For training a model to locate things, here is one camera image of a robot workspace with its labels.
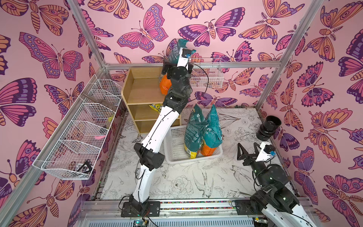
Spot teal orange fertilizer bag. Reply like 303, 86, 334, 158
159, 39, 193, 91
201, 105, 222, 157

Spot black camera lens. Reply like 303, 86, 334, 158
256, 115, 282, 141

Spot yellow snack bag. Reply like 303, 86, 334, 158
149, 104, 163, 113

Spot dark green yellow fertilizer bag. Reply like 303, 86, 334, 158
184, 104, 208, 159

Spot white plastic basket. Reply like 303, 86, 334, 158
164, 125, 223, 165

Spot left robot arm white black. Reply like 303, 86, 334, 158
129, 63, 205, 216

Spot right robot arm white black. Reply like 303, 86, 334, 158
234, 141, 315, 227

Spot wooden shelf unit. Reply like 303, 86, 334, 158
122, 67, 164, 133

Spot pink item in rack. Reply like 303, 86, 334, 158
94, 135, 106, 140

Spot black item in rack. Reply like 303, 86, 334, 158
77, 159, 93, 174

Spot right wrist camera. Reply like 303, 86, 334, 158
256, 141, 276, 162

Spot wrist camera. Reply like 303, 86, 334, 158
256, 141, 276, 162
177, 47, 196, 70

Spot small white wire basket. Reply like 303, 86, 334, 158
188, 57, 224, 89

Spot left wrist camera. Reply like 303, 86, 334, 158
177, 47, 196, 70

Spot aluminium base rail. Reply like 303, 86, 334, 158
82, 198, 315, 219

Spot long white wire basket rack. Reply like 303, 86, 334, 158
33, 76, 122, 180

